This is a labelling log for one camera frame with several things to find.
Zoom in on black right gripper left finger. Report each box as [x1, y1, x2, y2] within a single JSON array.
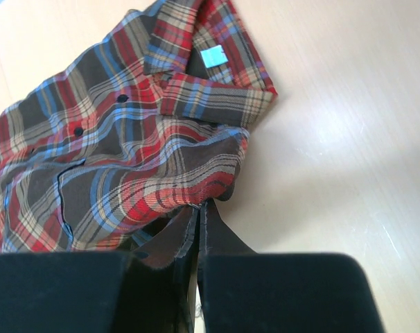
[[0, 207, 199, 332]]

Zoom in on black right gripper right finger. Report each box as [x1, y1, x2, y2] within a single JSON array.
[[198, 200, 384, 332]]

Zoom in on red blue plaid flannel shirt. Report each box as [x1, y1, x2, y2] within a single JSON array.
[[0, 1, 277, 269]]

